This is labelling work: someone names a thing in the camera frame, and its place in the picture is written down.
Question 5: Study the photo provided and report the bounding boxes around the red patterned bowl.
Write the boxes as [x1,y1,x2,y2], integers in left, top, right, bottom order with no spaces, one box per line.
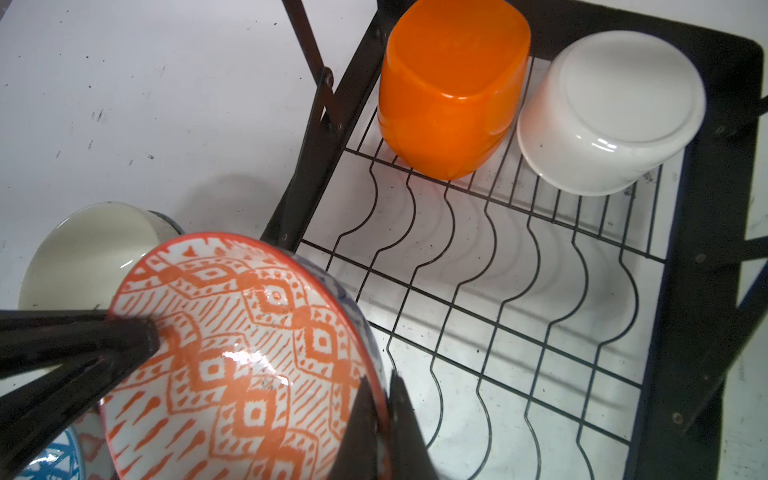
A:
[101,232,387,479]

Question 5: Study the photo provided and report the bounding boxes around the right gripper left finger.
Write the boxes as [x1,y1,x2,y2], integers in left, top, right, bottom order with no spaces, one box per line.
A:
[1,310,160,479]

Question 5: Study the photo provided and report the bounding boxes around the white ceramic bowl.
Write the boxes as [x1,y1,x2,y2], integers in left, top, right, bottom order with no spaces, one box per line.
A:
[516,30,706,196]

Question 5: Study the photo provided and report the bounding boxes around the black wire dish rack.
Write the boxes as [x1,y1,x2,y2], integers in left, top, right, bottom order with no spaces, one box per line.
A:
[263,1,767,479]

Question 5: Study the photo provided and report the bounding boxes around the orange plastic bowl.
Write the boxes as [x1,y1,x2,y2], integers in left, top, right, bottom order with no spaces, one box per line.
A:
[378,0,531,180]

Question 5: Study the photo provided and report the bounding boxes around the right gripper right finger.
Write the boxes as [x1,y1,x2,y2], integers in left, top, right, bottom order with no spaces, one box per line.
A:
[328,373,438,479]

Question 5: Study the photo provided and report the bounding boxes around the blue patterned bowl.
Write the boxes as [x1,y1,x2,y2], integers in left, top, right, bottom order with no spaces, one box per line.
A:
[15,427,85,480]

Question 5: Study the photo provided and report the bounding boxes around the cream ceramic bowl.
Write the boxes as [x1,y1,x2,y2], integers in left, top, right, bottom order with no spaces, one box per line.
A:
[18,202,184,311]

